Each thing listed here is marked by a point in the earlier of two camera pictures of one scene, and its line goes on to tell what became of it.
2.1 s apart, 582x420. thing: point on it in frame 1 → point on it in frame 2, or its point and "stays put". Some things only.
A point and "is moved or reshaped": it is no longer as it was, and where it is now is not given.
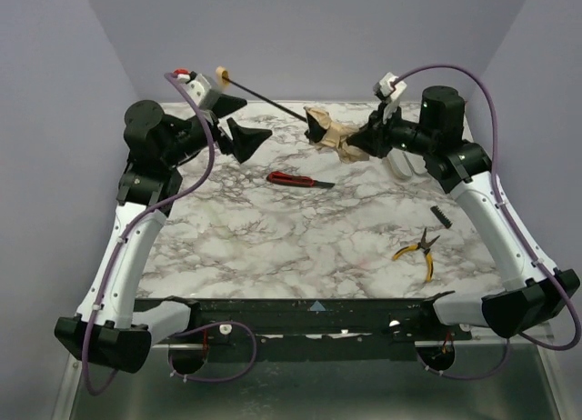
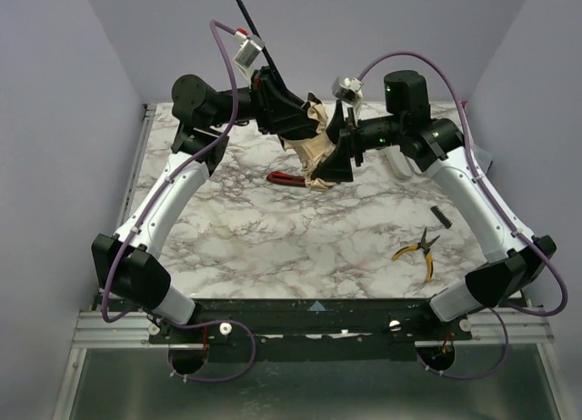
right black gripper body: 372,135 → 355,138
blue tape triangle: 316,307 stays put
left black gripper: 217,129 → 262,98
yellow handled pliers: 424,245 stays put
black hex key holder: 436,210 stays put
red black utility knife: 283,178 stays put
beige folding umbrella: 338,136 is moved or reshaped
